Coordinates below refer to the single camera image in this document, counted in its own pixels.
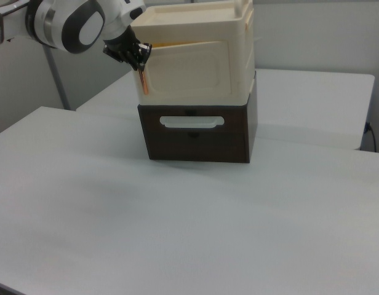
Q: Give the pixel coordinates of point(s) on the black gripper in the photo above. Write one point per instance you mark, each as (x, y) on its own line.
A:
(125, 49)

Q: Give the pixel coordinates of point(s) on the cream cabinet door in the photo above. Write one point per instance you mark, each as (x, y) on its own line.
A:
(186, 70)

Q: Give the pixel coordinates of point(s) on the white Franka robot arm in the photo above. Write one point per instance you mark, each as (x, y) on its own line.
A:
(69, 24)

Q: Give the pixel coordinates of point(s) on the cream plastic cabinet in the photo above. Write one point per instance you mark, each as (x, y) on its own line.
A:
(238, 61)

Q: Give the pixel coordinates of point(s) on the dark brown drawer box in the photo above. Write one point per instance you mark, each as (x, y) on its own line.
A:
(195, 144)

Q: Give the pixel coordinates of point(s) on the grey metal pole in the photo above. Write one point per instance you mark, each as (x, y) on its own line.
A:
(57, 80)

